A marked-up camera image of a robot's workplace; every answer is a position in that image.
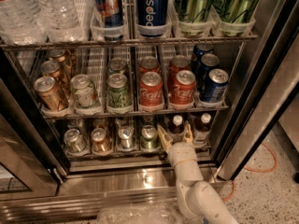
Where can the front gold can middle shelf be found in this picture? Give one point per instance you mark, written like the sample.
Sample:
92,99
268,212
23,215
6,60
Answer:
51,94

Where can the back left red cola can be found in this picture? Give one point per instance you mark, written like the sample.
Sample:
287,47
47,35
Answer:
149,64

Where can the right clear water bottle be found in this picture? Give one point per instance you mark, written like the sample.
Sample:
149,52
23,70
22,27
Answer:
60,19

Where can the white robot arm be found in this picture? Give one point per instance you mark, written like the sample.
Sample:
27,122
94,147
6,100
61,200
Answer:
196,197

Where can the blue silver energy drink can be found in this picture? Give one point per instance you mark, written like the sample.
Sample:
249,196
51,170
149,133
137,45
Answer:
109,18

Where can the white green can middle shelf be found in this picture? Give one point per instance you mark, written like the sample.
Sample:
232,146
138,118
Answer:
84,92

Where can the green tall can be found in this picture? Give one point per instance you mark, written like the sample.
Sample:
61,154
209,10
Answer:
191,13
235,12

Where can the left green tall can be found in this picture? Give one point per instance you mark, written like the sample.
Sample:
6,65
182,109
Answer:
191,13

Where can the right green tall can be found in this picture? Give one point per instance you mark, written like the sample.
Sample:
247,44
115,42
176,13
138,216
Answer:
235,12

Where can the white green can shelf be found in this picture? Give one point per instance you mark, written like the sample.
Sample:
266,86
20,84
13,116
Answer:
84,92
74,140

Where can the front left red cola can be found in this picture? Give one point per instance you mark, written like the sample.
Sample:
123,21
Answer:
151,86

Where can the red cola can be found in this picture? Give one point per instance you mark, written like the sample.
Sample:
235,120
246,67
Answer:
151,86
178,63
149,64
183,87

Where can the gold can shelf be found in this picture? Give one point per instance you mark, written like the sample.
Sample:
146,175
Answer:
54,69
100,141
65,58
51,94

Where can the clear plastic bag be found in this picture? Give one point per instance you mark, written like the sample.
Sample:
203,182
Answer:
153,213

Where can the back right red cola can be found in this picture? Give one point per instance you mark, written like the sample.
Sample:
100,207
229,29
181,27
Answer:
178,63

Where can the gold can bottom shelf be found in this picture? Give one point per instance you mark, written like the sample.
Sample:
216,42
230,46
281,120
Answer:
100,141

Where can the slim silver can bottom shelf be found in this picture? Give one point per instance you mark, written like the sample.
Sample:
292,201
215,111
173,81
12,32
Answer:
126,136

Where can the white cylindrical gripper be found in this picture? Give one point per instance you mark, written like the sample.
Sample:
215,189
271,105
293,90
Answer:
181,153

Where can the back green can middle shelf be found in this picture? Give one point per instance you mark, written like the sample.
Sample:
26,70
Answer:
117,66

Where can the blue pepsi can top shelf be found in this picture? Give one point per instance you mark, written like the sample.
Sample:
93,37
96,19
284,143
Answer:
151,17

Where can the white green can bottom shelf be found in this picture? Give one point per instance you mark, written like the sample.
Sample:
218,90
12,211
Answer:
74,140

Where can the left clear water bottle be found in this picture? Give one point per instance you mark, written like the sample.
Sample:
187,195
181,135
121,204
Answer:
18,25

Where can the front blue can middle shelf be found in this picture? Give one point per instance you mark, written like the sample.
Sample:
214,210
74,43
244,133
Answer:
215,85

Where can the back gold can middle shelf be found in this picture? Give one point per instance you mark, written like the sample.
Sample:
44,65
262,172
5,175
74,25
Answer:
65,58

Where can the clear water bottle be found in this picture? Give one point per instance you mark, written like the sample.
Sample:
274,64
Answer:
60,19
18,25

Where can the back blue can middle shelf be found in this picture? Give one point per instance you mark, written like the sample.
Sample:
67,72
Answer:
198,51

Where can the brown bottle white cap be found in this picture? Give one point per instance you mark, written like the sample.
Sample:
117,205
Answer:
175,127
201,130

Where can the front right red cola can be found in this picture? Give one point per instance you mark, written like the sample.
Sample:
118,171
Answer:
183,87

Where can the stainless steel fridge door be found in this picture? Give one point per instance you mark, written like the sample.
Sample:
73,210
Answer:
264,94

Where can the front green can middle shelf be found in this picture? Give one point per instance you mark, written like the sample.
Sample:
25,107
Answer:
118,91

